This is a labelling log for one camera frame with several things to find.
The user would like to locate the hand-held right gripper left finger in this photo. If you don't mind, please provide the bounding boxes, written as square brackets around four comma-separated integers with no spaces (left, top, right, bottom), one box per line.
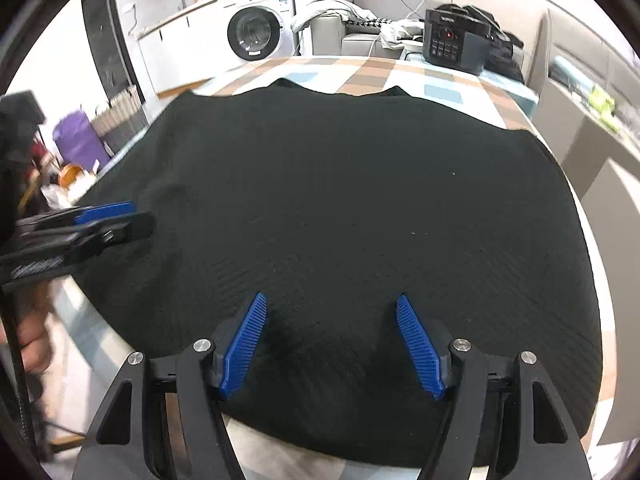
[72,291,268,480]

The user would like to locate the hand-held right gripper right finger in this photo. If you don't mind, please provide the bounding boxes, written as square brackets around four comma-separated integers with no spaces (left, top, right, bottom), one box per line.
[396,294,591,480]

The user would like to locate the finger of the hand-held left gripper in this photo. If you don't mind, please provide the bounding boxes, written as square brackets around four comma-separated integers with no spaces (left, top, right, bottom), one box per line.
[60,211,157,264]
[19,201,137,235]

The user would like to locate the black sweater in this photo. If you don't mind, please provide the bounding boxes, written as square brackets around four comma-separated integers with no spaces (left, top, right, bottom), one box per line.
[70,78,603,466]

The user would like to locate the person's left hand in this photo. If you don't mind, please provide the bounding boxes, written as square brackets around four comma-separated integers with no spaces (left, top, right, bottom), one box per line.
[15,307,55,376]

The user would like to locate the purple bag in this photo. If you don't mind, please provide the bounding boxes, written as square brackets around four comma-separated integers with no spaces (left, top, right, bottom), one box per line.
[52,107,108,171]

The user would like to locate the woven laundry basket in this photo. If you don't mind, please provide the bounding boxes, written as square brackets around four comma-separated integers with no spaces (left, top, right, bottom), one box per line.
[90,86,146,156]

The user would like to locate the dark door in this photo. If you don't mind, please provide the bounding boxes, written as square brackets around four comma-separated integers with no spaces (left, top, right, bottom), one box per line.
[80,0,151,126]

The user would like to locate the white lower cabinets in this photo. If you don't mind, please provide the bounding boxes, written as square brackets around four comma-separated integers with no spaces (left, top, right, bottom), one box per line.
[137,5,236,101]

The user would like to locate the white washing machine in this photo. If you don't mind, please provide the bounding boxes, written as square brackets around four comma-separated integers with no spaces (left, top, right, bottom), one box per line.
[220,0,297,68]

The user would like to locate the small teal checkered table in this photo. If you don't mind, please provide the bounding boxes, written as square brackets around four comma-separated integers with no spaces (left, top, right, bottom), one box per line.
[477,70,542,116]

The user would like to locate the checkered tablecloth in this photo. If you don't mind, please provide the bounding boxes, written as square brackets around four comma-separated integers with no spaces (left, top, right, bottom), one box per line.
[47,55,621,480]

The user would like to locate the grey sofa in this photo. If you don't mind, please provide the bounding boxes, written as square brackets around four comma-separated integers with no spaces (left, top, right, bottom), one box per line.
[310,10,403,58]

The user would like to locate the light grey blanket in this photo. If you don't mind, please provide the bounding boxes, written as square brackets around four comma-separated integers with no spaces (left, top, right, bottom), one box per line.
[292,0,376,31]

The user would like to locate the green plush toy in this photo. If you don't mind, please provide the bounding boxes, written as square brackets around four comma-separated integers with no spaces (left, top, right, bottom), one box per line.
[590,85,618,131]

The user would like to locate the black pressure cooker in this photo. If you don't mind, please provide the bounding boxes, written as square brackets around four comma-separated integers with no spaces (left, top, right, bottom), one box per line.
[422,4,493,73]

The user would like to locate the blue pillow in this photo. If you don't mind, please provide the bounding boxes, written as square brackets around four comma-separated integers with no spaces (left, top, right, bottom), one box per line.
[550,55,591,96]

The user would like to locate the grey garment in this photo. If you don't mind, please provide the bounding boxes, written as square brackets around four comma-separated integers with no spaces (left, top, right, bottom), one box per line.
[380,19,426,50]

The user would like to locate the grey padded headboard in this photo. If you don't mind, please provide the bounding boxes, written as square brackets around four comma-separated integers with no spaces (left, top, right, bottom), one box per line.
[530,7,640,91]

